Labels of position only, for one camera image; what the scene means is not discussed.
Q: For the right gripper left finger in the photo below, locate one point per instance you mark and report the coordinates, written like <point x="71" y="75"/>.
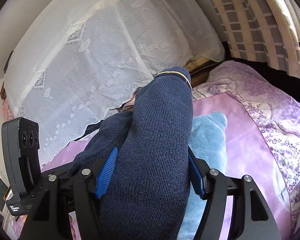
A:
<point x="58" y="194"/>

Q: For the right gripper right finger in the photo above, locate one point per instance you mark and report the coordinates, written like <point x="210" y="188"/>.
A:
<point x="251" y="216"/>

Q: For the navy knit school cardigan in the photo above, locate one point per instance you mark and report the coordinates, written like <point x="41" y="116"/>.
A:
<point x="148" y="191"/>

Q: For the light blue fleece garment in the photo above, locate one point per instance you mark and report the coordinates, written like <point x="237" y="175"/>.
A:
<point x="207" y="142"/>

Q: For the pink satin bedspread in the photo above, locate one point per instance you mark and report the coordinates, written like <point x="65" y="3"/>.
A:
<point x="262" y="136"/>

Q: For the white lace cover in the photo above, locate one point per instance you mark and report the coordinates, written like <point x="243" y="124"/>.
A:
<point x="81" y="58"/>

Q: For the checked curtain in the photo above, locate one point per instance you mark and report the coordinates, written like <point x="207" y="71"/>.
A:
<point x="260" y="31"/>

